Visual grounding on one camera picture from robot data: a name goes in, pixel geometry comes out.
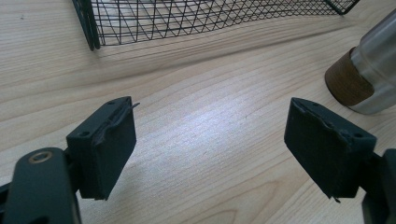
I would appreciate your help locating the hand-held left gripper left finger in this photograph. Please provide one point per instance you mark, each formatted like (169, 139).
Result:
(102, 149)

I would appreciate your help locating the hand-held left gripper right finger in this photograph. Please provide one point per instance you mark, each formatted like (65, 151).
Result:
(323, 146)

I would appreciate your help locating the steel bottle with wooden cap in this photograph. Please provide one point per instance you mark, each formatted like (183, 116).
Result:
(367, 71)

